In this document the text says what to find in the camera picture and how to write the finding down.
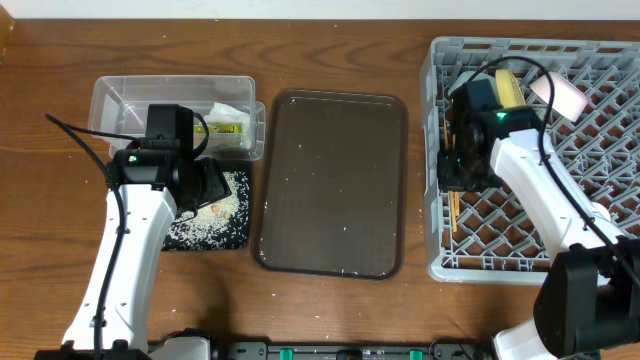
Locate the white cup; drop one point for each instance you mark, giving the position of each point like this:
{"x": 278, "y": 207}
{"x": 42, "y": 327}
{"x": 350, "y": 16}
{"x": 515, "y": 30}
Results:
{"x": 601, "y": 212}

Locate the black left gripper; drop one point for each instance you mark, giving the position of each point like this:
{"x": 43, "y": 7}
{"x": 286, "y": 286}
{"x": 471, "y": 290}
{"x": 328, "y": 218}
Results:
{"x": 217, "y": 186}

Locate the white tissue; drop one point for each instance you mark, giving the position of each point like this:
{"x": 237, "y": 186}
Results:
{"x": 228, "y": 115}

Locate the clear plastic waste bin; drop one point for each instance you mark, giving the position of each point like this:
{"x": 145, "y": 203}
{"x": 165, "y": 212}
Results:
{"x": 120, "y": 106}

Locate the green snack wrapper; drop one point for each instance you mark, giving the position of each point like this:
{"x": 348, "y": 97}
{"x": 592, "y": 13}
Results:
{"x": 219, "y": 128}

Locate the peanut shells pile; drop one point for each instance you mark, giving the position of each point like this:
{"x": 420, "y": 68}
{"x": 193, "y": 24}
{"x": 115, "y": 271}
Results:
{"x": 222, "y": 210}

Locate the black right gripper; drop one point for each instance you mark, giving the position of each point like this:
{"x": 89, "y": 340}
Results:
{"x": 451, "y": 176}

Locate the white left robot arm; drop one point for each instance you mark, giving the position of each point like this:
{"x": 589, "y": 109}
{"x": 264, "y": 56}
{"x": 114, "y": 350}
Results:
{"x": 149, "y": 189}

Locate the yellow round plate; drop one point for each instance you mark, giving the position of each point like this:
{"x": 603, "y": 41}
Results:
{"x": 509, "y": 91}

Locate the white rice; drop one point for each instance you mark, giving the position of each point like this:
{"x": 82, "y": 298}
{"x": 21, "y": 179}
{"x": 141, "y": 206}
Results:
{"x": 220, "y": 225}

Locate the wooden chopstick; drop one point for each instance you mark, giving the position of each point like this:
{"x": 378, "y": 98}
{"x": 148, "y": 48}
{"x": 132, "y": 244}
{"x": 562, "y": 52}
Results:
{"x": 446, "y": 146}
{"x": 456, "y": 210}

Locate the black food waste tray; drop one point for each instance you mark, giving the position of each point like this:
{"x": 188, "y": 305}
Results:
{"x": 240, "y": 210}

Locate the pink bowl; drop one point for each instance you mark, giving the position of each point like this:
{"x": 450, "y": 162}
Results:
{"x": 568, "y": 101}

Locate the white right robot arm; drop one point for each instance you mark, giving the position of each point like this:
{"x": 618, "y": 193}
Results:
{"x": 589, "y": 300}

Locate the light blue bowl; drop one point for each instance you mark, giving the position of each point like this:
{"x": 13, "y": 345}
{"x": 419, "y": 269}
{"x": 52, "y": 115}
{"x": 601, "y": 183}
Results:
{"x": 459, "y": 81}

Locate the grey dishwasher rack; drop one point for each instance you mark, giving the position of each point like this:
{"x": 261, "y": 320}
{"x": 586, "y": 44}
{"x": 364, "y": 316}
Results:
{"x": 491, "y": 240}

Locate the dark brown serving tray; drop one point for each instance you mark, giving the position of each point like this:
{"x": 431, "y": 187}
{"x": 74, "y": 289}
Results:
{"x": 334, "y": 185}

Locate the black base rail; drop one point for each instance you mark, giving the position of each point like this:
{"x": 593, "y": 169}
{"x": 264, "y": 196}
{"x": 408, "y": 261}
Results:
{"x": 438, "y": 351}

